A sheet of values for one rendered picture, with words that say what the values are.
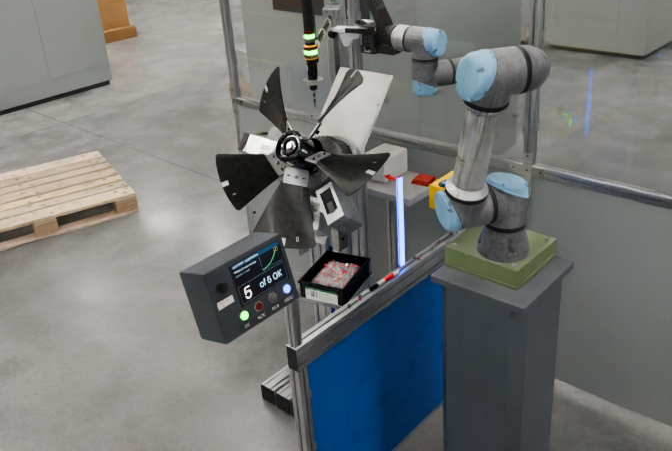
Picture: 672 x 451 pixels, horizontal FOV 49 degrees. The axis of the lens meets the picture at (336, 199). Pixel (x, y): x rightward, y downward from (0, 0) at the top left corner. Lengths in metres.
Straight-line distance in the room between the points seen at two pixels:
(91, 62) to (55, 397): 5.20
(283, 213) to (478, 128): 0.93
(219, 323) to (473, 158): 0.76
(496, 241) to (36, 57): 6.46
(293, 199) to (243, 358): 1.23
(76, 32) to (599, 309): 6.35
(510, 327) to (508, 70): 0.74
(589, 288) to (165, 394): 1.87
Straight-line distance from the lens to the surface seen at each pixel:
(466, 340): 2.26
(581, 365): 3.26
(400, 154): 3.16
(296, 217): 2.56
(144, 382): 3.59
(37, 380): 3.81
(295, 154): 2.55
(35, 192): 5.50
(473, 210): 2.01
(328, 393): 2.40
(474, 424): 2.44
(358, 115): 2.83
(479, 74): 1.76
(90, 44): 8.30
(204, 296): 1.83
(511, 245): 2.13
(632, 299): 3.00
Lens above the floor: 2.15
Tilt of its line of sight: 25 degrees down
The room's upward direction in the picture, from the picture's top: 4 degrees counter-clockwise
